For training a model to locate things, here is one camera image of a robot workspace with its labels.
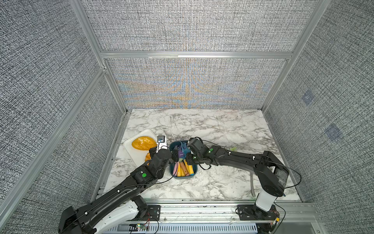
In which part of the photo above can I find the green rake brown handle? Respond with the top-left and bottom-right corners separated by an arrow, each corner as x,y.
180,161 -> 189,176

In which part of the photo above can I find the light blue rake white handle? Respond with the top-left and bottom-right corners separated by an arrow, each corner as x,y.
180,141 -> 189,151

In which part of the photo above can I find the teal plastic storage box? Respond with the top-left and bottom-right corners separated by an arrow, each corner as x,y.
169,140 -> 198,179

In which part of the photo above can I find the blue rake yellow handle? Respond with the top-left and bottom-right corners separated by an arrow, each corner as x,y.
177,164 -> 182,177

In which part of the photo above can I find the blue fork yellow handle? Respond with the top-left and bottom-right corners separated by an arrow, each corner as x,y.
185,162 -> 194,176

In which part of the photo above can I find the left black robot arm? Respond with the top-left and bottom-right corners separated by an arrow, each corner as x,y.
57,148 -> 177,234

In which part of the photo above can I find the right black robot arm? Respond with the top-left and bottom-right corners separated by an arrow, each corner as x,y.
186,137 -> 289,212

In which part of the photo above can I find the white rectangular tray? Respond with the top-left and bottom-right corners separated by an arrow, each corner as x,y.
123,129 -> 158,167

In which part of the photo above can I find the glazed ring donut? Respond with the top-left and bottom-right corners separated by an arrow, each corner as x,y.
145,153 -> 152,162

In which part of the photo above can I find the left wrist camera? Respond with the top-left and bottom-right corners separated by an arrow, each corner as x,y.
156,136 -> 168,152

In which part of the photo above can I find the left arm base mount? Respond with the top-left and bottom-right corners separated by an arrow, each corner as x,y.
131,196 -> 161,221

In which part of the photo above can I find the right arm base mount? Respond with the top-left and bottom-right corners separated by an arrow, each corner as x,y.
235,204 -> 280,222

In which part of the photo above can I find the aluminium front rail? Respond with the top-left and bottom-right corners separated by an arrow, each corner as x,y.
142,199 -> 322,224

